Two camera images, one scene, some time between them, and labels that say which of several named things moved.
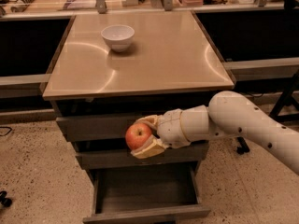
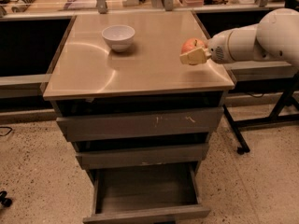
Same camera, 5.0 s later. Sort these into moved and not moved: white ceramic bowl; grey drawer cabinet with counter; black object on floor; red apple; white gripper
Moved: red apple; white gripper
Not moved: black object on floor; grey drawer cabinet with counter; white ceramic bowl
